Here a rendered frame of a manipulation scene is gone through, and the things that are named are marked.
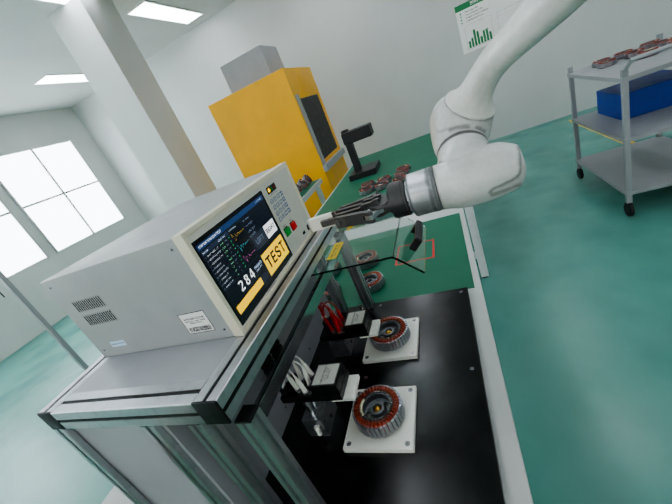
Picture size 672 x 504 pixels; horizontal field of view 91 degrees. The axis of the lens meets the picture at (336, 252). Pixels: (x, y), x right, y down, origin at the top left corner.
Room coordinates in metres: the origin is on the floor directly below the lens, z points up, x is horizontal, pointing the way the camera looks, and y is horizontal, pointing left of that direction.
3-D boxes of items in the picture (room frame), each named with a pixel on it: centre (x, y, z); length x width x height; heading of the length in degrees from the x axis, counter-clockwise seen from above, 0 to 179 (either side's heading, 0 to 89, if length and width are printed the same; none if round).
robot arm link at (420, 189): (0.64, -0.21, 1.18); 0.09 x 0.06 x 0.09; 156
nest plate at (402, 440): (0.53, 0.05, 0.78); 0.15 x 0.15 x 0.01; 66
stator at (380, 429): (0.53, 0.05, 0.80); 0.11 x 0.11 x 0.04
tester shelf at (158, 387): (0.77, 0.30, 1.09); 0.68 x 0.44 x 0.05; 156
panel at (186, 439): (0.74, 0.24, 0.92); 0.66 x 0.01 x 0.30; 156
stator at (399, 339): (0.75, -0.05, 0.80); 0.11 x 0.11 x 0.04
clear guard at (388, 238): (0.81, -0.06, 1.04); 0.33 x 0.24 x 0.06; 66
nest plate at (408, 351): (0.75, -0.05, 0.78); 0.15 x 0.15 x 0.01; 66
